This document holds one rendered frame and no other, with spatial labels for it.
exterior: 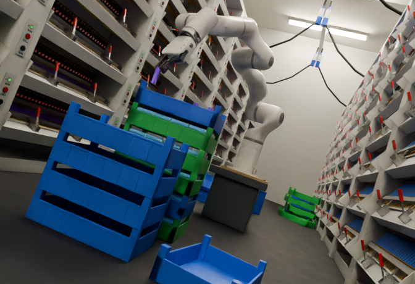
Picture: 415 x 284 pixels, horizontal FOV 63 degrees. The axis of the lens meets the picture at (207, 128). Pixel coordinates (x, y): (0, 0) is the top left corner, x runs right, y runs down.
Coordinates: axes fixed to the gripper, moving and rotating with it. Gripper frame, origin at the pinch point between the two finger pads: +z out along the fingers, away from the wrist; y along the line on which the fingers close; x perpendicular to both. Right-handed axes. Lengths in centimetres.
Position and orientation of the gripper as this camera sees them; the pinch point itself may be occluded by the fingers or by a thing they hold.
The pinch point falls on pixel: (162, 66)
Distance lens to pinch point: 125.9
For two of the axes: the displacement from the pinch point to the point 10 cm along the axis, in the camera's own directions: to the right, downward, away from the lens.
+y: -7.3, -2.1, 6.5
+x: -3.9, -6.5, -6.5
